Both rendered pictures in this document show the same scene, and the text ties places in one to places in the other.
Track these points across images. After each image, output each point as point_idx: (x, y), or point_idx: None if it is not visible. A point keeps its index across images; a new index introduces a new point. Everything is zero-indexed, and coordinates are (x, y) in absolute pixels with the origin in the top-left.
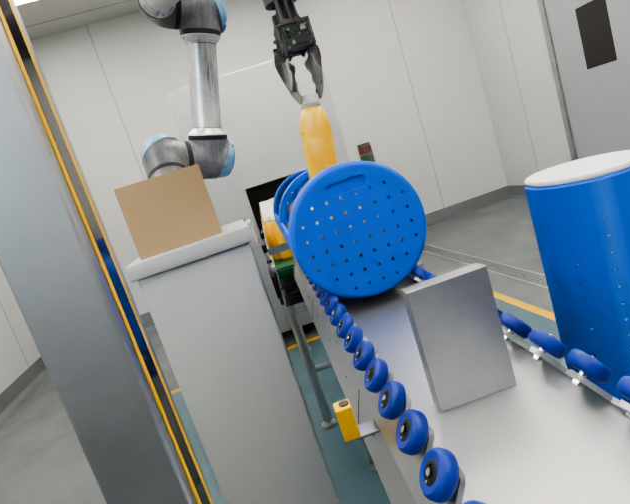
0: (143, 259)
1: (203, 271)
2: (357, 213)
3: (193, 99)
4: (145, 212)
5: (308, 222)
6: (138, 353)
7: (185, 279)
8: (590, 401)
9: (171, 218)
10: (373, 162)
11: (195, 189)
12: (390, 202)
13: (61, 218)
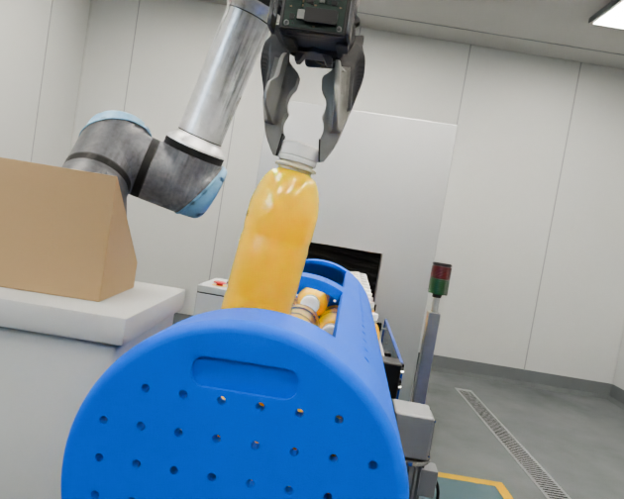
0: None
1: (18, 351)
2: (241, 455)
3: (196, 86)
4: None
5: (122, 414)
6: None
7: None
8: None
9: (31, 240)
10: (338, 359)
11: (92, 214)
12: (331, 473)
13: None
